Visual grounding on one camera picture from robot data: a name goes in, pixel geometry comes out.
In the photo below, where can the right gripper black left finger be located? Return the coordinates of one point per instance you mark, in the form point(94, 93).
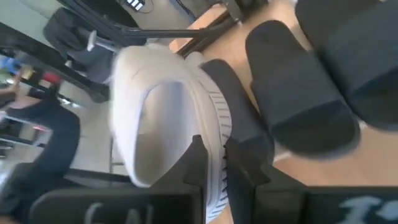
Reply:
point(124, 208)

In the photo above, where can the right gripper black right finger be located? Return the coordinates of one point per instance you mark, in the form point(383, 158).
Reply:
point(311, 205)

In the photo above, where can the grey slide sandal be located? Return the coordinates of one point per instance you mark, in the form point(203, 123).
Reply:
point(161, 124)

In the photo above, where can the person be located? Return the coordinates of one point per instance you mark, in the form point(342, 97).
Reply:
point(56, 140)

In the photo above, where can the dark grey office chair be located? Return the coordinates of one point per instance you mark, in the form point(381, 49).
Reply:
point(65, 34)

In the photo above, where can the black aluminium table frame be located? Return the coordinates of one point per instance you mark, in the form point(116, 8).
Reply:
point(161, 32)

